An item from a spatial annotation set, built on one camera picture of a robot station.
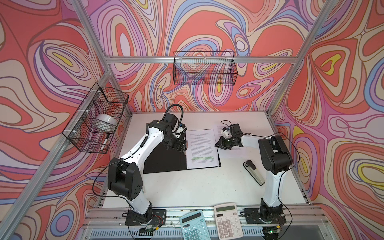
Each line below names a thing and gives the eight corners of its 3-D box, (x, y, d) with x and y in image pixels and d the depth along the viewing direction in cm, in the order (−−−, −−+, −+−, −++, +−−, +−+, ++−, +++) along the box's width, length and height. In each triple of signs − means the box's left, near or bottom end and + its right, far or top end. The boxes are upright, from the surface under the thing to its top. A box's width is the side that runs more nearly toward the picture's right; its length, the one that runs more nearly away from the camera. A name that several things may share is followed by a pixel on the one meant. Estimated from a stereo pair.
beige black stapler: (260, 186, 85) (264, 183, 80) (243, 164, 94) (246, 160, 89) (263, 184, 86) (267, 181, 81) (246, 163, 94) (249, 158, 90)
